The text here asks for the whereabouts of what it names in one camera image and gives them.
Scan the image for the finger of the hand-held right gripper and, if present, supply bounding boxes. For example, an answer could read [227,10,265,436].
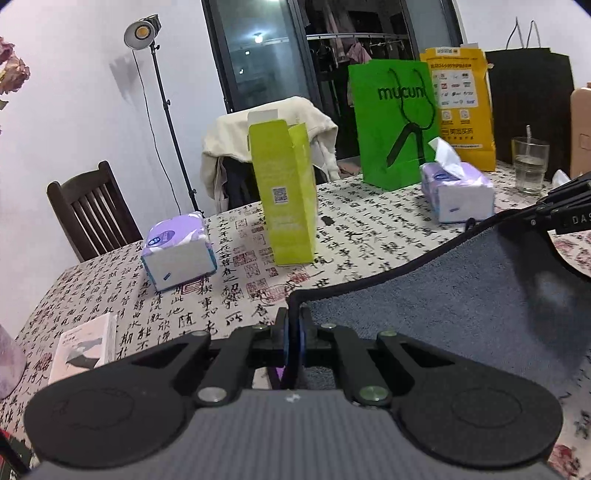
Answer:
[531,170,591,228]

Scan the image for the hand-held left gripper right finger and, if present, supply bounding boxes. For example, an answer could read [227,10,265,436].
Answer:
[295,307,455,409]

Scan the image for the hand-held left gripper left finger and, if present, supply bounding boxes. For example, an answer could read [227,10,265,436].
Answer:
[131,307,291,408]

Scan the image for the grey towel with black edge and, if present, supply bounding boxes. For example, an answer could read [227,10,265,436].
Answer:
[286,210,591,400]

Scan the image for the clear drinking glass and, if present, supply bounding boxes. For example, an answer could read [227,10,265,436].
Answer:
[512,137,550,195]

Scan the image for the brown cardboard box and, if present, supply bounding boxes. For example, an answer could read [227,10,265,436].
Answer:
[570,83,591,182]

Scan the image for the purple tissue pack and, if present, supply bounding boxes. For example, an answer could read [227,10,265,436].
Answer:
[419,137,496,224]
[141,213,218,292]

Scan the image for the black paper bag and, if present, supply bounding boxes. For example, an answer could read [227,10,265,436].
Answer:
[485,18,575,181]

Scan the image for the yellow paper bag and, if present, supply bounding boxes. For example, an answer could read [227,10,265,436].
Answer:
[419,45,498,172]

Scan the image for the lime green carton box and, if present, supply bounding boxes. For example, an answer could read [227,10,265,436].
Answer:
[248,119,318,267]

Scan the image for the dark cloth on chair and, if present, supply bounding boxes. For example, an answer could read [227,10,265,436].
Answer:
[217,157,262,212]

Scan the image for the green paper bag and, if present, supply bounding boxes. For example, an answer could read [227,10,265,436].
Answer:
[347,59,439,191]

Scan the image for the white small box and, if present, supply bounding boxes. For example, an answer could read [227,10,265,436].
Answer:
[48,313,118,386]

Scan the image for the cream jacket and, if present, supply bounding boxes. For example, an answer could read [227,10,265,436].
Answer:
[200,96,342,200]

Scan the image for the dark wooden chair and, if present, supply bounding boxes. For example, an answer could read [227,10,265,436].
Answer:
[46,161,144,263]

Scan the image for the hanging clothes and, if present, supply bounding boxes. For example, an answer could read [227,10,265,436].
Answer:
[318,0,375,65]

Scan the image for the black framed glass door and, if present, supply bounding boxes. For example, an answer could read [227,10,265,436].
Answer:
[202,0,462,160]

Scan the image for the red and black object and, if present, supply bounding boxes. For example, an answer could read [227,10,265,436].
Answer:
[0,428,32,478]

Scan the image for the studio light on stand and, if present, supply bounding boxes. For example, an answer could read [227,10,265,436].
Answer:
[124,14,205,217]

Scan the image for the dried pink flowers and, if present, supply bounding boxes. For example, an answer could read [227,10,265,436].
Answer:
[0,37,31,112]

